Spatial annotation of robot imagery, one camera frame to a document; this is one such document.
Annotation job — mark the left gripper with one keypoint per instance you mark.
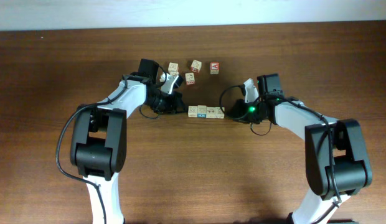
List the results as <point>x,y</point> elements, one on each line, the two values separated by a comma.
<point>175,99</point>

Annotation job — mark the wooden block green letter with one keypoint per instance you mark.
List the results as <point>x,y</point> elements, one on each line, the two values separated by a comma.
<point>219,114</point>

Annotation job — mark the wooden block red letter A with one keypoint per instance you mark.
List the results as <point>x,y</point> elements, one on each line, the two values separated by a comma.
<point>214,68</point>

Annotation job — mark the wooden block center red base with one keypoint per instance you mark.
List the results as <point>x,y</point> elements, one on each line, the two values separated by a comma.
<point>190,79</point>

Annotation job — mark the wooden block blue side front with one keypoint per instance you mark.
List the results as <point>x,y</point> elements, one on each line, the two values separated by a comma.
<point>201,111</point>

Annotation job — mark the wooden block top left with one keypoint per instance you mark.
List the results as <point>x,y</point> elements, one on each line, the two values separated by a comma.
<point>173,67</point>

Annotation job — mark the wooden block red side top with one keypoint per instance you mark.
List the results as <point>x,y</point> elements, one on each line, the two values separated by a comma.
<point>196,66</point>

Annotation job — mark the wooden block car picture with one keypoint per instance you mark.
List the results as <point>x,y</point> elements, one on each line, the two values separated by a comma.
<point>210,112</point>

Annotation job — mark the wooden block blue side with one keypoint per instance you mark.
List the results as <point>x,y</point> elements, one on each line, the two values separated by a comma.
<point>192,111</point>
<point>201,111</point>

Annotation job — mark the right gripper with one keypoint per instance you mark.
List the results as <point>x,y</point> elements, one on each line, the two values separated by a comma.
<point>240,115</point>

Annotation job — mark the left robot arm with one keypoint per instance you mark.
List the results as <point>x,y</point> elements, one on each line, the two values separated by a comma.
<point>99,141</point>

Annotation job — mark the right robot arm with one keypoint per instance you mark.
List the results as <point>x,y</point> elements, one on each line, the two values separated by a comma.
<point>336,158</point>

